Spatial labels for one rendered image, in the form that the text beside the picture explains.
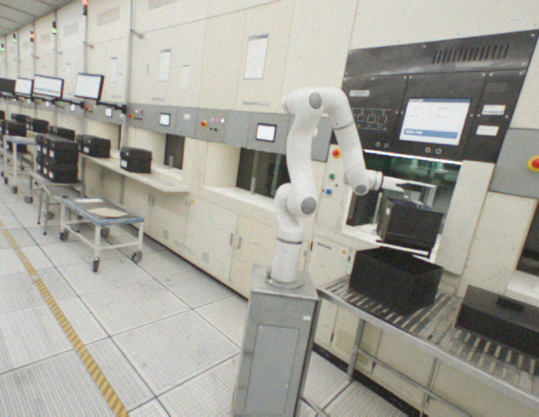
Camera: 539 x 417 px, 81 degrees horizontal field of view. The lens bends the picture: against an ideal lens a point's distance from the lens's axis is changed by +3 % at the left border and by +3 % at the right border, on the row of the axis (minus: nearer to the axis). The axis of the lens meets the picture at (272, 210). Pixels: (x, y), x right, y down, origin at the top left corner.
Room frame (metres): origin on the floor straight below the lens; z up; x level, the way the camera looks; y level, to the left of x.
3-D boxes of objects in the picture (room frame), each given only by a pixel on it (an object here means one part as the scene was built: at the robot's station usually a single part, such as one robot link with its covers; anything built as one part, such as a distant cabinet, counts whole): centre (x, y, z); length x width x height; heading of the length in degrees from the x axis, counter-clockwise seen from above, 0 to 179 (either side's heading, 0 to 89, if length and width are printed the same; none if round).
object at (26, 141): (5.02, 4.07, 0.41); 0.81 x 0.47 x 0.82; 50
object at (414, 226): (1.40, -0.61, 1.11); 0.24 x 0.20 x 0.32; 173
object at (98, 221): (3.01, 1.68, 0.24); 0.97 x 0.52 x 0.48; 52
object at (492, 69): (2.07, -0.90, 0.98); 0.95 x 0.88 x 1.95; 139
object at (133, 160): (3.51, 1.62, 0.93); 0.30 x 0.28 x 0.26; 46
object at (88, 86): (3.72, 2.11, 1.59); 0.50 x 0.41 x 0.36; 139
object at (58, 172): (3.92, 2.71, 0.59); 0.30 x 0.28 x 0.26; 49
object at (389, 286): (1.32, -0.58, 0.85); 0.28 x 0.28 x 0.17; 41
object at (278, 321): (1.29, -0.09, 0.38); 0.28 x 0.28 x 0.76; 4
